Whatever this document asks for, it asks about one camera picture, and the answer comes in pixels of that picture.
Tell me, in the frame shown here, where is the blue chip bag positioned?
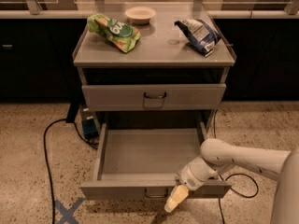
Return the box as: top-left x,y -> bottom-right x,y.
175,19 -> 221,57

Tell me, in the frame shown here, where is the black cable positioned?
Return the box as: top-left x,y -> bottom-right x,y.
213,109 -> 260,224
43,118 -> 101,224

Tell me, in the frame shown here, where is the grey drawer cabinet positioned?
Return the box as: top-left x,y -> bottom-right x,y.
74,3 -> 235,128

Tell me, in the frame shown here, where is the white paper bowl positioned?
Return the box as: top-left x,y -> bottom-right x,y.
125,7 -> 156,25

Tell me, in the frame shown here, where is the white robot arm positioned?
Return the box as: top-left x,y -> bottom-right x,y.
164,138 -> 299,224

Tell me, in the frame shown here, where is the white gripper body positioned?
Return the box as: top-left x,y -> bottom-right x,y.
178,156 -> 218,191

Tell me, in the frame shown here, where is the black cable left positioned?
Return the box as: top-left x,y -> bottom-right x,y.
43,118 -> 101,224

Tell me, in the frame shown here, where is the black cable right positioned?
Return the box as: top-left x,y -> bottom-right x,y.
213,109 -> 260,224

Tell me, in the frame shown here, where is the blue power box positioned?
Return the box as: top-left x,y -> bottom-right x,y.
80,105 -> 98,140

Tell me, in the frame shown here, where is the dark counter with cabinets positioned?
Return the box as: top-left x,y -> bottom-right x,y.
0,14 -> 299,103

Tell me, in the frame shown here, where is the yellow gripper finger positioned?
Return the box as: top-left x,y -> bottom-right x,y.
164,185 -> 189,213

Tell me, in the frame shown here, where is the blue tape cross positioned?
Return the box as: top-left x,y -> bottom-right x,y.
55,198 -> 85,224

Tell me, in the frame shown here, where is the grey top drawer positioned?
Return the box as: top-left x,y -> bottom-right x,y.
82,84 -> 226,111

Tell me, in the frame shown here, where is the green chip bag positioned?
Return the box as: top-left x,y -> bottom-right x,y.
87,13 -> 141,53

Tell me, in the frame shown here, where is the grey drawer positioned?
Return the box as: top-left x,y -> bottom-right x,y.
79,121 -> 233,202
82,84 -> 226,111

